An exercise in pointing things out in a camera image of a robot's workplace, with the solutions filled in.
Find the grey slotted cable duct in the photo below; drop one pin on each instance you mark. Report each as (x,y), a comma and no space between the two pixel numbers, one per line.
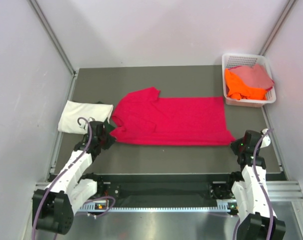
(219,207)

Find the dark grey table mat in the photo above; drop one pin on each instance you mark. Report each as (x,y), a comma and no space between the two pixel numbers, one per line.
(110,85)

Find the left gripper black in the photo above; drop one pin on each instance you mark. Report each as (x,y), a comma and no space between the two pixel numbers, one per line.
(109,143)

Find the orange t-shirt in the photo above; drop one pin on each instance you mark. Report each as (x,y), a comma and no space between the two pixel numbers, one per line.
(238,90)

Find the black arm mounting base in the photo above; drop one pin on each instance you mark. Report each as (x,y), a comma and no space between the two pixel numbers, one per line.
(160,190)

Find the folded white t-shirt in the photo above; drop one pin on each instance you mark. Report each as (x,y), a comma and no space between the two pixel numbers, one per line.
(72,111)

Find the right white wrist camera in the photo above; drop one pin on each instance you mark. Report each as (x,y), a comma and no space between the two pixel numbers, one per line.
(266,141)

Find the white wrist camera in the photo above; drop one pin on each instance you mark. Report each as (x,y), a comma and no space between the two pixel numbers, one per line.
(266,141)
(83,122)

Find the white plastic basket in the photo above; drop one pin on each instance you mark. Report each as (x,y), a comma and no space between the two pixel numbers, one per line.
(231,60)

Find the crimson red t-shirt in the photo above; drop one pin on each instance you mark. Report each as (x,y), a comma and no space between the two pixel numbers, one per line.
(143,117)

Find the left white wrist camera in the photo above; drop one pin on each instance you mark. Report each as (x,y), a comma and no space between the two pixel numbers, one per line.
(83,122)

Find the folded dark green t-shirt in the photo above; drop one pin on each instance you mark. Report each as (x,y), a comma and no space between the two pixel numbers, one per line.
(104,115)

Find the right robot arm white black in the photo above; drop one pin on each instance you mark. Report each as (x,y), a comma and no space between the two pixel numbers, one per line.
(257,219)

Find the pink t-shirt in basket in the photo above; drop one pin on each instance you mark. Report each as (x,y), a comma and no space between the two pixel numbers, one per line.
(254,76)

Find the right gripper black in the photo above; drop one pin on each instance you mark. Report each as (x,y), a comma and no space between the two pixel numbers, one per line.
(234,144)

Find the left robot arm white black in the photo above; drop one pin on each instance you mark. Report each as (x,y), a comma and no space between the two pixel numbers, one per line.
(54,208)

